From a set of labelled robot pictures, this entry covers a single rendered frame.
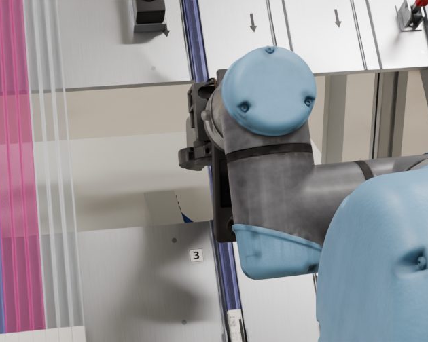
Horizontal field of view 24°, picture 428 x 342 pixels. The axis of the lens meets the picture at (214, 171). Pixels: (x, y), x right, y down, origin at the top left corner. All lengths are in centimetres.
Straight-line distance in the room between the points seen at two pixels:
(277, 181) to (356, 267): 37
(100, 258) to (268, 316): 20
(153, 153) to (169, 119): 181
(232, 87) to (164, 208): 78
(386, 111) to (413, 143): 199
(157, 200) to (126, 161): 26
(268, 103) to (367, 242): 37
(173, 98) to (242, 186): 306
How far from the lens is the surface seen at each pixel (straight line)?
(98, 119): 371
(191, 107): 105
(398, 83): 154
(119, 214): 165
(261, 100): 81
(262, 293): 112
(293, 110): 81
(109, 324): 110
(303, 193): 83
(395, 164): 87
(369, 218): 45
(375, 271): 44
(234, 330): 109
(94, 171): 181
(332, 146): 171
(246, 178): 83
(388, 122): 156
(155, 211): 156
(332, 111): 168
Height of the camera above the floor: 138
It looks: 25 degrees down
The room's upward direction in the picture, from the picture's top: straight up
